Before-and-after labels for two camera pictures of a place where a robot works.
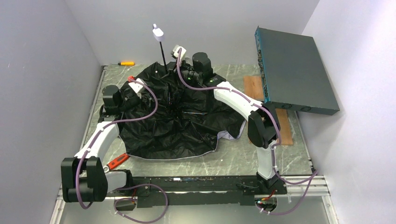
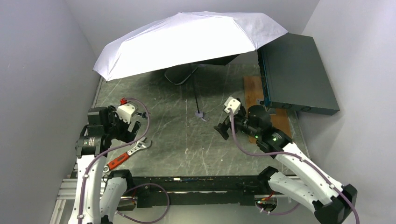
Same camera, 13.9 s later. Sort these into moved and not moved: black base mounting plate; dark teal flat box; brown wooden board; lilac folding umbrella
Moved: lilac folding umbrella
Not moved: black base mounting plate; brown wooden board; dark teal flat box
